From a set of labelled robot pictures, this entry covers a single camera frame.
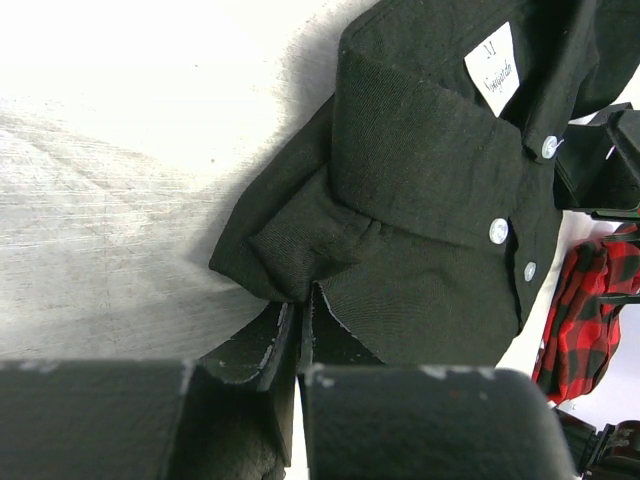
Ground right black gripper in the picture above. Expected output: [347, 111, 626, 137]
[554, 408, 640, 480]

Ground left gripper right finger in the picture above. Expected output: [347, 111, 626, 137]
[298, 284, 385, 375]

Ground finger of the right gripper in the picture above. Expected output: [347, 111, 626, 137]
[554, 102, 639, 220]

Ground black long sleeve shirt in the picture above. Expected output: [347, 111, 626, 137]
[210, 1, 639, 366]

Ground red black plaid shirt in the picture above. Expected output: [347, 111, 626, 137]
[532, 223, 639, 405]

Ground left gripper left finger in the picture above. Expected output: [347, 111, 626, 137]
[201, 302, 295, 467]

